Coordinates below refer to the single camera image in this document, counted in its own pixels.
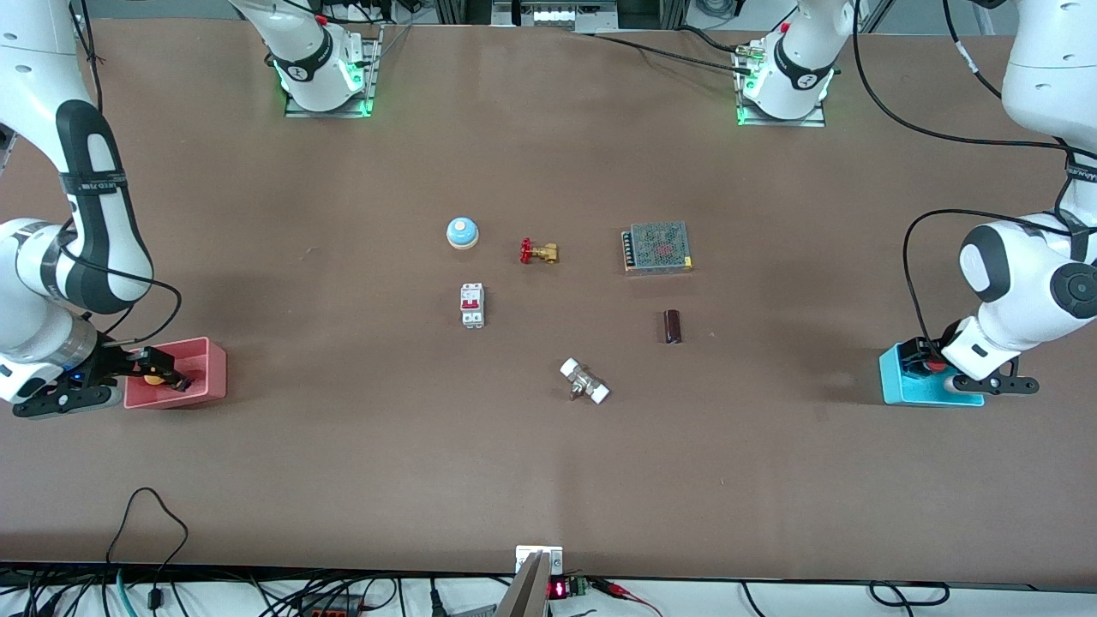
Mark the metal mesh power supply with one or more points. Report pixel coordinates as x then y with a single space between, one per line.
660 248

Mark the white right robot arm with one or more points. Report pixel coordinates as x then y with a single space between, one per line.
26 86

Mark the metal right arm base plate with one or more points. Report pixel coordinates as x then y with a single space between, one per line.
370 77

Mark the small red display module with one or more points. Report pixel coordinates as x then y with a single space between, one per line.
558 589

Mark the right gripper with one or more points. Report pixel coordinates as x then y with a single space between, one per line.
121 362

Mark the dark brown cylindrical capacitor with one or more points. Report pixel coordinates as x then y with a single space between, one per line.
673 327

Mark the yellow push button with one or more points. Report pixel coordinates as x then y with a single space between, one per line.
154 377

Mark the metal fitting with white caps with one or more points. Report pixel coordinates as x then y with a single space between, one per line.
583 381

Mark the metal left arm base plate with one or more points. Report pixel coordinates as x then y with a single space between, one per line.
810 122

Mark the blue call bell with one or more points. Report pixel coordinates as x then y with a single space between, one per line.
462 231

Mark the grey background rack equipment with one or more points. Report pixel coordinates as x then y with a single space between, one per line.
557 13

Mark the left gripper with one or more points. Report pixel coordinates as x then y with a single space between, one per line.
925 352

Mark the cyan plastic bin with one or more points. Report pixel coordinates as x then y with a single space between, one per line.
908 390

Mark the white circuit breaker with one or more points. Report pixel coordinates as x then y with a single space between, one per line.
472 308

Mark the grey camera pole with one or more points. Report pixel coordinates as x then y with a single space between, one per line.
524 591

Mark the pink plastic bin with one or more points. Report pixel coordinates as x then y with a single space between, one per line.
201 377

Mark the white pole bracket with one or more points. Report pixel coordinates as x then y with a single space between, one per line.
555 559

